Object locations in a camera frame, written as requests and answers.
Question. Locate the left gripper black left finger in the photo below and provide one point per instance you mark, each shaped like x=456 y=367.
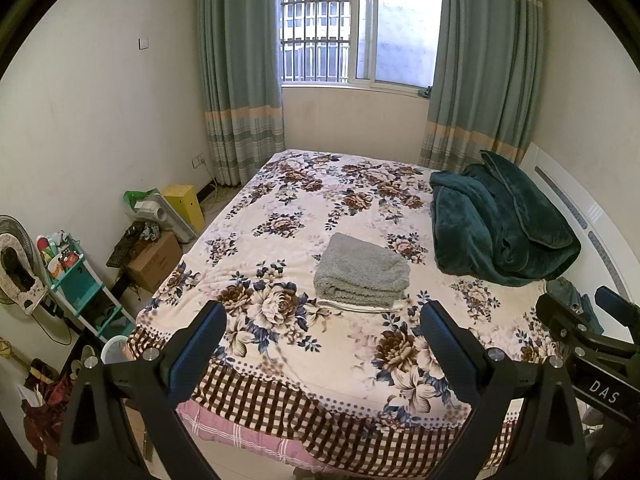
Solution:
x=97 y=440

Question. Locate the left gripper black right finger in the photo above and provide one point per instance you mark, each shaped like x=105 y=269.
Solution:
x=547 y=442

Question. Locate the grey fleece pants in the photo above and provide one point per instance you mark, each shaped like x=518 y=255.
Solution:
x=353 y=271

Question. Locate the blue grey clothing pile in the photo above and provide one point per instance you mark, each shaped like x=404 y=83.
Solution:
x=566 y=293

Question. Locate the pink mattress sheet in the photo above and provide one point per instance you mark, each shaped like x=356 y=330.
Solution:
x=208 y=426

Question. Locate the red bag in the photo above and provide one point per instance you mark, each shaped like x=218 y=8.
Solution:
x=43 y=421

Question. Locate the white bed headboard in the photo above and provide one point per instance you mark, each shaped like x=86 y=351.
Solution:
x=605 y=259

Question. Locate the teal white shelf rack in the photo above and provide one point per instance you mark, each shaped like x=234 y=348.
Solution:
x=74 y=284

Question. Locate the brown cardboard box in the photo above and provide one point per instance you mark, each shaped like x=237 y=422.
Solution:
x=156 y=262

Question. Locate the white fan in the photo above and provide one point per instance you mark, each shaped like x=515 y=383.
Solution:
x=21 y=280

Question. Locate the dark green plush blanket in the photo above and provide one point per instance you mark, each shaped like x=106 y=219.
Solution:
x=493 y=223

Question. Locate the white folded cloth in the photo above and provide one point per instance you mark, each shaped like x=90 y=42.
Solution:
x=394 y=307

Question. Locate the floral bed blanket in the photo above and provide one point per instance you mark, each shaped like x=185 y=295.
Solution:
x=362 y=392

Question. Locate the yellow box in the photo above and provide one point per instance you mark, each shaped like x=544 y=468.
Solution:
x=184 y=200

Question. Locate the right green curtain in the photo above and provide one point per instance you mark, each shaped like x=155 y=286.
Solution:
x=486 y=81

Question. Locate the green curtain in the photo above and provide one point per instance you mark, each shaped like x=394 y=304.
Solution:
x=486 y=81
x=239 y=52

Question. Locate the barred window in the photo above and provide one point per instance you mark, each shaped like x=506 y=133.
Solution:
x=367 y=44

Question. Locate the left green curtain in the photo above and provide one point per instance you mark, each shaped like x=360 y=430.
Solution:
x=239 y=52

